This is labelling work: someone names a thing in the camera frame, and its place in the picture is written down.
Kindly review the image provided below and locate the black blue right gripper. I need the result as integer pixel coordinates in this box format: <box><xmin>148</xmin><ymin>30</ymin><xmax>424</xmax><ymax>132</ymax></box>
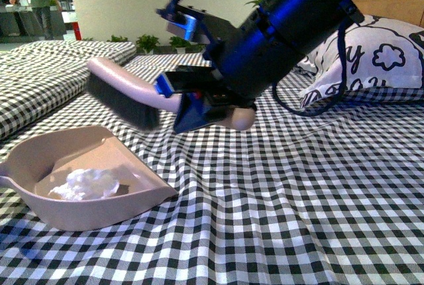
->
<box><xmin>156</xmin><ymin>9</ymin><xmax>331</xmax><ymax>133</ymax></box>

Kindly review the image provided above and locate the white tissue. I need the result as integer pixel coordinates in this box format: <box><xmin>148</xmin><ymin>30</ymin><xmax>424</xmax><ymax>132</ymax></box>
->
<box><xmin>48</xmin><ymin>169</ymin><xmax>120</xmax><ymax>201</ymax></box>

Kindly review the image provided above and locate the beige plastic dustpan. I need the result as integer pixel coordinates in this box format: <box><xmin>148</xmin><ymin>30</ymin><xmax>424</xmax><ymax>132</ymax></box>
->
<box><xmin>1</xmin><ymin>126</ymin><xmax>177</xmax><ymax>231</ymax></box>

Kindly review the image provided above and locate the small potted plant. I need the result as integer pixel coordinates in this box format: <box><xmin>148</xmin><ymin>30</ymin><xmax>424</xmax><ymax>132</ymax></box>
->
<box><xmin>170</xmin><ymin>36</ymin><xmax>191</xmax><ymax>54</ymax></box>
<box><xmin>136</xmin><ymin>34</ymin><xmax>160</xmax><ymax>55</ymax></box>
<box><xmin>107</xmin><ymin>34</ymin><xmax>129</xmax><ymax>42</ymax></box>

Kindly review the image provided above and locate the white printed pillow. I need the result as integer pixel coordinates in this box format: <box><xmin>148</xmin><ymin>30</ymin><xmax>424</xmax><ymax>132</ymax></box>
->
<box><xmin>298</xmin><ymin>15</ymin><xmax>423</xmax><ymax>108</ymax></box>

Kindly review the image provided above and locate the black white checkered bedsheet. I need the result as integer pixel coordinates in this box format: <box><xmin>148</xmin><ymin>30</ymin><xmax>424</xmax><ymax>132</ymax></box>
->
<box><xmin>0</xmin><ymin>54</ymin><xmax>424</xmax><ymax>285</ymax></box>

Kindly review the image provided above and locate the folded checkered quilt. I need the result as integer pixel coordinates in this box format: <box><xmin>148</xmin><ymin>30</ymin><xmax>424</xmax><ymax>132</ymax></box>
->
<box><xmin>1</xmin><ymin>40</ymin><xmax>136</xmax><ymax>139</ymax></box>

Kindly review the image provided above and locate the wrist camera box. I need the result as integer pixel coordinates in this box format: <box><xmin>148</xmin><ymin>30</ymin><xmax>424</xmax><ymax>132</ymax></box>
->
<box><xmin>156</xmin><ymin>0</ymin><xmax>213</xmax><ymax>44</ymax></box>

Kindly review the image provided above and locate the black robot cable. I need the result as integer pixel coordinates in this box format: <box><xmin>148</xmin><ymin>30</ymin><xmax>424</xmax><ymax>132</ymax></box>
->
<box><xmin>270</xmin><ymin>0</ymin><xmax>398</xmax><ymax>117</ymax></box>

